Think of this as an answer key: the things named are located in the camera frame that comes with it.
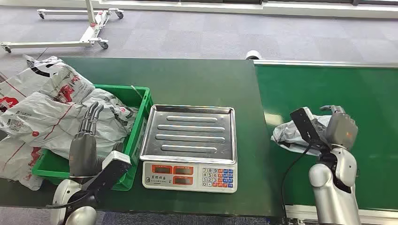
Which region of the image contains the white wheeled stand frame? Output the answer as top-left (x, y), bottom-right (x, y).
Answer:
top-left (0, 0), bottom-right (125, 54)

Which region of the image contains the silver conveyor frame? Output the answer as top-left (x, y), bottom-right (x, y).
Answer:
top-left (253, 59), bottom-right (398, 225)

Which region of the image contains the white conveyor end roller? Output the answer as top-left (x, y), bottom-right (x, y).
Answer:
top-left (245, 50), bottom-right (264, 60)

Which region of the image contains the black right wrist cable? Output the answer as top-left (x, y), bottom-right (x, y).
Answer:
top-left (281, 142), bottom-right (312, 216)

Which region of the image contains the white mailer bag black handle print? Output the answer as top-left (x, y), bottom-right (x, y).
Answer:
top-left (0, 55), bottom-right (96, 114)

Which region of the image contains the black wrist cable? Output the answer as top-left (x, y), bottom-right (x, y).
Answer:
top-left (46, 190), bottom-right (94, 210)
top-left (281, 142), bottom-right (312, 216)

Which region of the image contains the clear plastic strip on crate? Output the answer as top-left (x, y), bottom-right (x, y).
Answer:
top-left (130, 85), bottom-right (144, 100)

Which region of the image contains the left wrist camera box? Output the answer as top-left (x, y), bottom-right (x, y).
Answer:
top-left (82, 150), bottom-right (132, 194)

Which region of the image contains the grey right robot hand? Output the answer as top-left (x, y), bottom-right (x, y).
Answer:
top-left (319, 105), bottom-right (359, 151)

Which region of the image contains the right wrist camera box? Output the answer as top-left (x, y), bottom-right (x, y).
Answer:
top-left (290, 107), bottom-right (331, 153)

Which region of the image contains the white scale with steel tray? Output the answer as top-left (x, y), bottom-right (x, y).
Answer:
top-left (139, 104), bottom-right (239, 194)

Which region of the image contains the large white mailer bag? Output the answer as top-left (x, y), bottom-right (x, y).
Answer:
top-left (0, 88), bottom-right (139, 159)

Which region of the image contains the grey red-print mailer package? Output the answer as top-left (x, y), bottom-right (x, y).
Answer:
top-left (271, 114), bottom-right (332, 157)

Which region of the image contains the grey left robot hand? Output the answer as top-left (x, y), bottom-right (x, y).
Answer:
top-left (68, 101), bottom-right (125, 178)

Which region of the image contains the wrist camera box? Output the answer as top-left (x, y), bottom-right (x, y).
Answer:
top-left (290, 107), bottom-right (331, 153)
top-left (82, 150), bottom-right (132, 194)

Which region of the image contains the white mailer bag red print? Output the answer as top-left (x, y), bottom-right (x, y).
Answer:
top-left (0, 136), bottom-right (45, 191)

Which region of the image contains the green conveyor belt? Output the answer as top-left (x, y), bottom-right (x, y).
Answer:
top-left (254, 64), bottom-right (398, 212)

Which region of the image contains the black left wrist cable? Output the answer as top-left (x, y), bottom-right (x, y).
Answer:
top-left (46, 190), bottom-right (94, 210)

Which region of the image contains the green plastic crate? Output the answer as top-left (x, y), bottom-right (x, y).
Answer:
top-left (31, 83), bottom-right (154, 192)

